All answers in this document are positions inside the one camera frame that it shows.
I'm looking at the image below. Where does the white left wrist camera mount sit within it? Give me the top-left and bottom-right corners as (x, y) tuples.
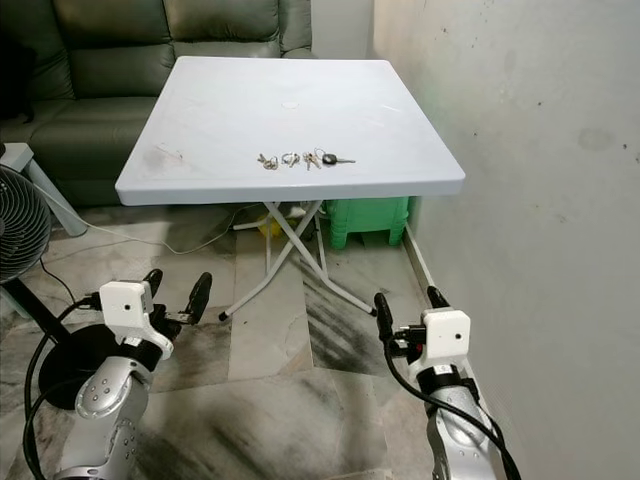
(97, 279), (172, 347)

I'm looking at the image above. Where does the white skirting strip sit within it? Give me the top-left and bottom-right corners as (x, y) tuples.
(402, 227), (453, 303)

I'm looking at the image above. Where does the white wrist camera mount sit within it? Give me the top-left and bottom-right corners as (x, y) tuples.
(97, 279), (172, 347)
(419, 308), (472, 372)

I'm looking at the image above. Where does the thin white floor cable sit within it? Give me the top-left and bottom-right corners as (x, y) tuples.
(74, 205), (247, 257)

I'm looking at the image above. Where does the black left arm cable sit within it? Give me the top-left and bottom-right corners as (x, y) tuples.
(24, 289), (109, 480)

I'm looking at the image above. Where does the green plastic stool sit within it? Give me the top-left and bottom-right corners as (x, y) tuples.
(324, 197), (414, 251)

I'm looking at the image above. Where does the black head key with ring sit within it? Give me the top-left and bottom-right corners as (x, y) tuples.
(303, 149), (357, 170)

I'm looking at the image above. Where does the dark green leather sofa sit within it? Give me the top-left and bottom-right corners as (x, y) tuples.
(0, 0), (316, 208)

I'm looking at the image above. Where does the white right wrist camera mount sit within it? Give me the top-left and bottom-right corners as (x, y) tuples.
(419, 308), (472, 372)

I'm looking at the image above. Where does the black fan power cable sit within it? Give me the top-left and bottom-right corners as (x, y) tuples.
(48, 264), (99, 303)

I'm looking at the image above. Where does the black floor fan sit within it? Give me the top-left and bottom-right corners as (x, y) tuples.
(0, 165), (121, 411)

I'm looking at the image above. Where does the silver key bunch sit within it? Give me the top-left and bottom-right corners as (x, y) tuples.
(257, 152), (302, 171)

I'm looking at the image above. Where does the white folding table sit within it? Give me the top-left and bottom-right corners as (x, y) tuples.
(115, 57), (466, 321)

